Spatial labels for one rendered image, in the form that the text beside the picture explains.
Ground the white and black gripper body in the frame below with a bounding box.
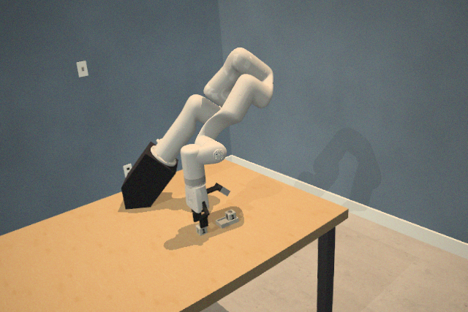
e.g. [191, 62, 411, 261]
[185, 181, 209, 213]

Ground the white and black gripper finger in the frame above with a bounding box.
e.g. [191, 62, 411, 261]
[199, 201, 210, 229]
[192, 209, 200, 222]

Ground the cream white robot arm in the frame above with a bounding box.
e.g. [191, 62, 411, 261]
[151, 47, 273, 186]

